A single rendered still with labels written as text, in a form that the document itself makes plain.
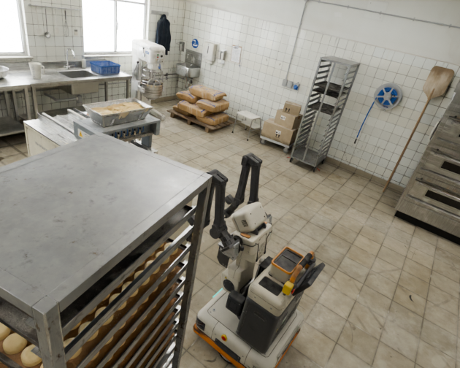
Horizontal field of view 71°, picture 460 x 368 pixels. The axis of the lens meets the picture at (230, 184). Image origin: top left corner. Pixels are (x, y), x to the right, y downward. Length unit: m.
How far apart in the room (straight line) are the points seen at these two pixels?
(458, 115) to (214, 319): 3.78
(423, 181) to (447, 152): 0.47
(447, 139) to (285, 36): 3.28
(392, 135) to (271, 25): 2.91
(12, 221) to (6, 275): 0.17
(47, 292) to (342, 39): 5.82
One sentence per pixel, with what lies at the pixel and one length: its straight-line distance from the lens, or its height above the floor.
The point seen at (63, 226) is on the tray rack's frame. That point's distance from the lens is 0.84.
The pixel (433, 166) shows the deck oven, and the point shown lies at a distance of 5.02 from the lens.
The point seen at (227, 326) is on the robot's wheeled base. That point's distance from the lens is 2.58.
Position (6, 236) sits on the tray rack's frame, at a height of 1.82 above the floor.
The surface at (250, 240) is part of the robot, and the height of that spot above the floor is 1.01.
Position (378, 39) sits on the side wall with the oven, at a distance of 5.98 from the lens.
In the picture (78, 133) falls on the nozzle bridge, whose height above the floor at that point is 1.09.
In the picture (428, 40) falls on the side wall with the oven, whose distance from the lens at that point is 5.88.
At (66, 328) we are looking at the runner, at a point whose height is 1.68.
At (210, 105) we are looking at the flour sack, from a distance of 6.34.
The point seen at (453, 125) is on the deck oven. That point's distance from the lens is 4.89.
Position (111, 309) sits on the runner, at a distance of 0.93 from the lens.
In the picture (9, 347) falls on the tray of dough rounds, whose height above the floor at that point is 1.51.
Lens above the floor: 2.33
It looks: 30 degrees down
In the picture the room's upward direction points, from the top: 12 degrees clockwise
